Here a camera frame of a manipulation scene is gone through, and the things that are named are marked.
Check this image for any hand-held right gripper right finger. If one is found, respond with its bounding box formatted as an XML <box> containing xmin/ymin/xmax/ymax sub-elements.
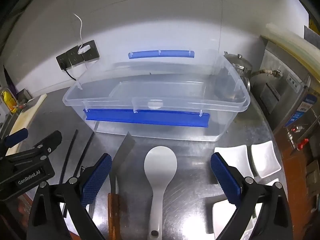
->
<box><xmin>210</xmin><ymin>152</ymin><xmax>293</xmax><ymax>240</ymax></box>

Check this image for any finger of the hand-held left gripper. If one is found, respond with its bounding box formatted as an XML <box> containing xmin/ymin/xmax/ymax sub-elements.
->
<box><xmin>0</xmin><ymin>128</ymin><xmax>28</xmax><ymax>155</ymax></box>
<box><xmin>15</xmin><ymin>130</ymin><xmax>63</xmax><ymax>159</ymax></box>

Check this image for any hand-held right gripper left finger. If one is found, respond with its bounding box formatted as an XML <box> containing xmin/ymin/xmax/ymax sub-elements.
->
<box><xmin>27</xmin><ymin>152</ymin><xmax>112</xmax><ymax>240</ymax></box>

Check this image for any black chopstick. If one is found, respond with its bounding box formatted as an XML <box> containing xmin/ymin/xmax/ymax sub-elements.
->
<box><xmin>59</xmin><ymin>129</ymin><xmax>78</xmax><ymax>185</ymax></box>

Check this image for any wooden handled kitchen knife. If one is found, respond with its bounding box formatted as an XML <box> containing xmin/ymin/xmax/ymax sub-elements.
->
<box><xmin>107</xmin><ymin>131</ymin><xmax>137</xmax><ymax>240</ymax></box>

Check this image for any white rice spoon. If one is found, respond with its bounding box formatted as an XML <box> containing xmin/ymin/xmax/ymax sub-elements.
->
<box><xmin>144</xmin><ymin>146</ymin><xmax>178</xmax><ymax>240</ymax></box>

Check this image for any clear plastic storage box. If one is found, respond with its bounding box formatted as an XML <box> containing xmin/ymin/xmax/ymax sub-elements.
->
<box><xmin>62</xmin><ymin>49</ymin><xmax>251</xmax><ymax>142</ymax></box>

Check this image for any pale cutting board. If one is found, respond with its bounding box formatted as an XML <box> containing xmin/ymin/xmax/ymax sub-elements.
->
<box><xmin>5</xmin><ymin>94</ymin><xmax>48</xmax><ymax>155</ymax></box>

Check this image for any yellow object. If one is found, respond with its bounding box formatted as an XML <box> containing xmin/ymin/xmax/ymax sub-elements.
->
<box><xmin>1</xmin><ymin>91</ymin><xmax>18</xmax><ymax>113</ymax></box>

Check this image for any small steel container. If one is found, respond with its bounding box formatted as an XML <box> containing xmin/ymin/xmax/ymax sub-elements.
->
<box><xmin>16</xmin><ymin>89</ymin><xmax>33</xmax><ymax>103</ymax></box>

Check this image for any stainless steel appliance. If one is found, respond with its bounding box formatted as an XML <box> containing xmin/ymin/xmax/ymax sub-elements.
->
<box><xmin>250</xmin><ymin>35</ymin><xmax>320</xmax><ymax>135</ymax></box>

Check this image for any metal pipe fitting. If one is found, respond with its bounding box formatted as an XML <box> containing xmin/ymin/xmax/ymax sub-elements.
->
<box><xmin>250</xmin><ymin>69</ymin><xmax>283</xmax><ymax>79</ymax></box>

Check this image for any stainless steel kettle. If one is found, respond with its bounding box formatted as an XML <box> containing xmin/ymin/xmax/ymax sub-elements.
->
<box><xmin>223</xmin><ymin>51</ymin><xmax>253</xmax><ymax>98</ymax></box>

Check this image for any stack of translucent boards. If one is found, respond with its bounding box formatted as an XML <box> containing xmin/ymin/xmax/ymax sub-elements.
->
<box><xmin>265</xmin><ymin>23</ymin><xmax>320</xmax><ymax>68</ymax></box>

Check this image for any black plug with cable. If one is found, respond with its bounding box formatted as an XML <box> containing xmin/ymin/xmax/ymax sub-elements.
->
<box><xmin>61</xmin><ymin>64</ymin><xmax>77</xmax><ymax>81</ymax></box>

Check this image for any dark wall socket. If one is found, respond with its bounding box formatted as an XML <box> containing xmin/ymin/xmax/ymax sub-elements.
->
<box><xmin>66</xmin><ymin>45</ymin><xmax>87</xmax><ymax>66</ymax></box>
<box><xmin>56</xmin><ymin>52</ymin><xmax>73</xmax><ymax>70</ymax></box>
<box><xmin>80</xmin><ymin>40</ymin><xmax>99</xmax><ymax>62</ymax></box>

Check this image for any red valve handle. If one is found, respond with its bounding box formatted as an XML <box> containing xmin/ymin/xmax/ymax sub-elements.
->
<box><xmin>297</xmin><ymin>137</ymin><xmax>309</xmax><ymax>150</ymax></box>

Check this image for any white plug with cable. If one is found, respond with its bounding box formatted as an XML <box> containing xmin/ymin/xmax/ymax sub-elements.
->
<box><xmin>73</xmin><ymin>12</ymin><xmax>91</xmax><ymax>55</ymax></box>

